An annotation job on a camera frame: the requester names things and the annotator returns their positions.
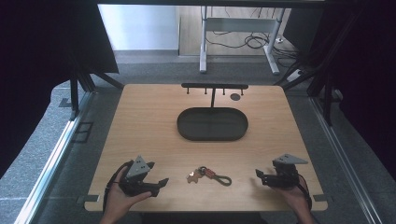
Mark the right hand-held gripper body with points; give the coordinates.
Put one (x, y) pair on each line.
(285, 177)

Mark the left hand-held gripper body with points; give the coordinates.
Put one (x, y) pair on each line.
(137, 169)

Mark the black key stand with tray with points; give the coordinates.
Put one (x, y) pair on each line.
(211, 124)

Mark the person's right hand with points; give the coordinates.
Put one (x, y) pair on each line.
(297, 199)

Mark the person's left hand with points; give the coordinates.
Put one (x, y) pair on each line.
(116, 202)

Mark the round dark table grommet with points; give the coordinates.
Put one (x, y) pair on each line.
(235, 96)

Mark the black metal stand legs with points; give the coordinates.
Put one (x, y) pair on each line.
(74, 96)
(327, 99)

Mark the white power strip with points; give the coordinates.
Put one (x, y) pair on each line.
(294, 75)

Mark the black curtain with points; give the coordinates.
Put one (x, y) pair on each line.
(367, 62)
(37, 46)

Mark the grey table bracket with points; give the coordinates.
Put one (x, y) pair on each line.
(320, 198)
(88, 198)

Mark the aluminium rail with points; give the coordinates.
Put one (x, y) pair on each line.
(345, 161)
(53, 161)

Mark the white metal desk frame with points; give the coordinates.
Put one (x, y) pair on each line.
(239, 25)

